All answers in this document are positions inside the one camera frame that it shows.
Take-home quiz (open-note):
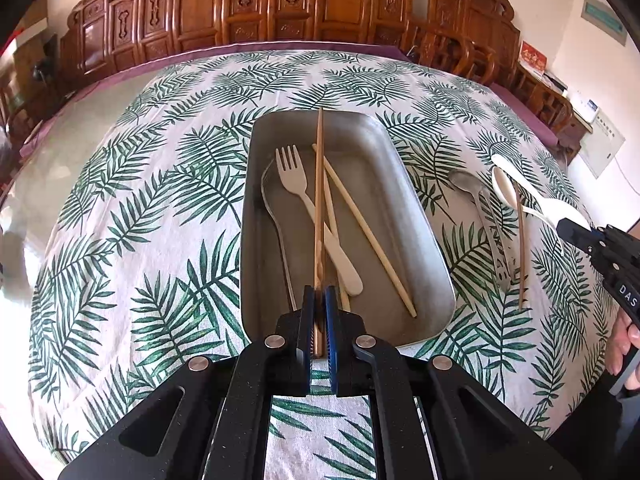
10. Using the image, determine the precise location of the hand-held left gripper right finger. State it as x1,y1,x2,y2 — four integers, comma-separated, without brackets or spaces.
322,285,583,480

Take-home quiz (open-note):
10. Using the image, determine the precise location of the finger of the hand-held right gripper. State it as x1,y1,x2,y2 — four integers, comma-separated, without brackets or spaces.
556,216,603,257

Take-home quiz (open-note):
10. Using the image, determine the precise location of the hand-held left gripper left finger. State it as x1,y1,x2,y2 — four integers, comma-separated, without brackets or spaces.
57,285,317,480

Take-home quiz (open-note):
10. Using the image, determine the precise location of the cream plastic spoon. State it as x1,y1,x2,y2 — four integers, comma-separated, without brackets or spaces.
491,166,563,226
490,153,592,234

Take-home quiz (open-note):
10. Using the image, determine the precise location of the cream plastic fork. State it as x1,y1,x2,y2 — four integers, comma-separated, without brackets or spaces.
275,145,364,297

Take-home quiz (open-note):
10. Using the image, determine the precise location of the brown wooden chopstick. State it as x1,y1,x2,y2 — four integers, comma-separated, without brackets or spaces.
513,180,526,310
313,107,325,359

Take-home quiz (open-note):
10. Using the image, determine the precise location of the rectangular metal tray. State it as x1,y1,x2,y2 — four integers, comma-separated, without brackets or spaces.
241,110,457,347

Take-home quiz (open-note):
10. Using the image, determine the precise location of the person's right hand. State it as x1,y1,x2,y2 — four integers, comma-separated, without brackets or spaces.
606,305,640,377

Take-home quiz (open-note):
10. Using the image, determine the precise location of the grey electrical panel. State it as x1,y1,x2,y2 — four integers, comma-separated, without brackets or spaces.
580,112,626,179

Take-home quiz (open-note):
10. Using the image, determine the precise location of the white desk phone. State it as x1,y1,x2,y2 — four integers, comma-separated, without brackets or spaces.
570,90,601,124

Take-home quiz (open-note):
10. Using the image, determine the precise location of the square purple seat cushion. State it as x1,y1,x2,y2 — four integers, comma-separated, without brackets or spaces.
491,82,559,147

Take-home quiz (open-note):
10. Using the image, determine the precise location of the wooden side table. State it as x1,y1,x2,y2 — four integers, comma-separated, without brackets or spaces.
515,62,594,134

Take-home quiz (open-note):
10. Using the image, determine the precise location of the red card on side table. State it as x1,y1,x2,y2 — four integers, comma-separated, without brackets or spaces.
518,41,549,79

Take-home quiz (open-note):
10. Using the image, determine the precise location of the green leaf print tablecloth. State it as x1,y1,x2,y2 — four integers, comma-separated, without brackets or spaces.
27,50,622,480

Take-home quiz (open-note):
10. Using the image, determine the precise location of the carved wooden armchair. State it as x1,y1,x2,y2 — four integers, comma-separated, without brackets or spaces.
404,0,574,137

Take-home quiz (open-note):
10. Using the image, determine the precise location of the long purple seat cushion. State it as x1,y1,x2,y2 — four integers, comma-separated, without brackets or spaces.
47,41,417,108

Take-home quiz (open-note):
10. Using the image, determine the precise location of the carved wooden sofa bench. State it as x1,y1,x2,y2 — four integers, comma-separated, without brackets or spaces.
57,0,417,80

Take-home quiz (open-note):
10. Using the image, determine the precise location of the white wall box green label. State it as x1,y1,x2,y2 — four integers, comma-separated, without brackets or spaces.
582,0,629,46

